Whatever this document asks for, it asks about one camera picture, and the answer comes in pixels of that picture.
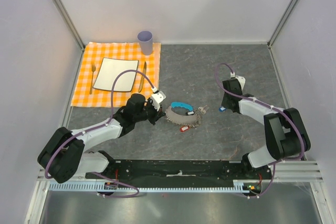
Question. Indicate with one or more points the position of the red key tag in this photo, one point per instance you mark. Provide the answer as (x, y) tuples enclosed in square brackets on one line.
[(184, 128)]

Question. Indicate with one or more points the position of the lavender plastic cup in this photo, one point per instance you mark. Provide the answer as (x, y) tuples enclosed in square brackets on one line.
[(145, 39)]

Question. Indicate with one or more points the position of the orange checkered cloth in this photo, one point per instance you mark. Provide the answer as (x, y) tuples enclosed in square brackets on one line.
[(95, 52)]

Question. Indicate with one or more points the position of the white square plate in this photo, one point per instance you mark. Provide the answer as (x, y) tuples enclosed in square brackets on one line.
[(110, 69)]

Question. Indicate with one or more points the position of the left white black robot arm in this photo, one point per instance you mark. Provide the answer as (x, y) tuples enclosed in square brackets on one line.
[(65, 154)]

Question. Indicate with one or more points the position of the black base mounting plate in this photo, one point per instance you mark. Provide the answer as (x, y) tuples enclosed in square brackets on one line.
[(182, 172)]

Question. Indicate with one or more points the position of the silver keys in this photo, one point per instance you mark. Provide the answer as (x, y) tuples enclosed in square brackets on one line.
[(203, 109)]

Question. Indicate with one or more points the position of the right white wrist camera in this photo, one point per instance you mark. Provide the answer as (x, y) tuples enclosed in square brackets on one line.
[(240, 79)]

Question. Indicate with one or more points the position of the gold knife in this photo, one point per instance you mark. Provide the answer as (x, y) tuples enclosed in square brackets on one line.
[(142, 77)]

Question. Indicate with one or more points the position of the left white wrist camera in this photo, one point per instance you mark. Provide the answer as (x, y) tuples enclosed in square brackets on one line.
[(157, 99)]

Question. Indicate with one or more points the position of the gold fork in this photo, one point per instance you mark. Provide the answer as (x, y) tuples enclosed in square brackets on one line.
[(93, 69)]

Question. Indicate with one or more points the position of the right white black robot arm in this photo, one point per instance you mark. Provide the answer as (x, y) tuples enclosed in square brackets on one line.
[(285, 133)]

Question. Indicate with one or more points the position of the slotted cable duct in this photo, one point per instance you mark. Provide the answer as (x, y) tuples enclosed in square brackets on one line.
[(101, 186)]

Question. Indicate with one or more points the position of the blue key tag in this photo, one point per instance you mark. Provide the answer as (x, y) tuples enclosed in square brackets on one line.
[(222, 109)]

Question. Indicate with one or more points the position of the metal keyring plate blue handle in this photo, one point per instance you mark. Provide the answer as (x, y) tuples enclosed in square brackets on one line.
[(183, 120)]

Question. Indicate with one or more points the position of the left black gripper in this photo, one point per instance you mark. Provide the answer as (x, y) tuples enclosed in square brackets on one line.
[(157, 115)]

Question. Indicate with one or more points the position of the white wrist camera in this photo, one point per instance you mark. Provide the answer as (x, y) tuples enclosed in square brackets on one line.
[(157, 99), (240, 79)]

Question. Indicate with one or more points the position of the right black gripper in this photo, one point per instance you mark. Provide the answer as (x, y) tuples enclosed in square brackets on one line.
[(224, 103)]

